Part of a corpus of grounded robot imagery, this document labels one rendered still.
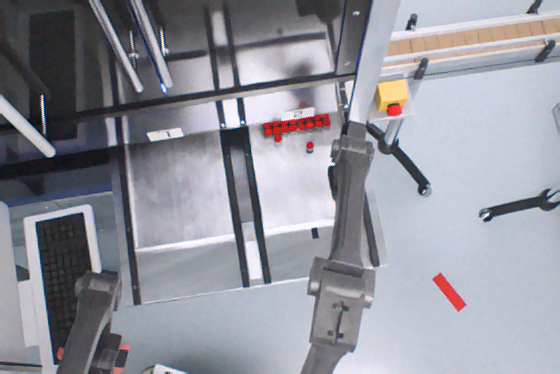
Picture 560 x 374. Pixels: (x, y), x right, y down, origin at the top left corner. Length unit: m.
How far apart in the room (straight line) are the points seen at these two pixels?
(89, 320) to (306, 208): 0.77
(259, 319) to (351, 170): 1.42
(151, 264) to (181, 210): 0.16
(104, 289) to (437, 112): 1.90
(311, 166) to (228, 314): 0.98
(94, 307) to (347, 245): 0.48
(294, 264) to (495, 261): 1.19
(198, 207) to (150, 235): 0.15
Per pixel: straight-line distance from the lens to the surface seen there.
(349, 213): 1.31
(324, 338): 1.16
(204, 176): 1.93
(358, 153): 1.45
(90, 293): 1.39
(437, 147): 2.93
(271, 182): 1.91
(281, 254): 1.87
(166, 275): 1.89
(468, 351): 2.81
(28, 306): 2.06
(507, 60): 2.10
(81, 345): 1.30
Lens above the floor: 2.72
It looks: 75 degrees down
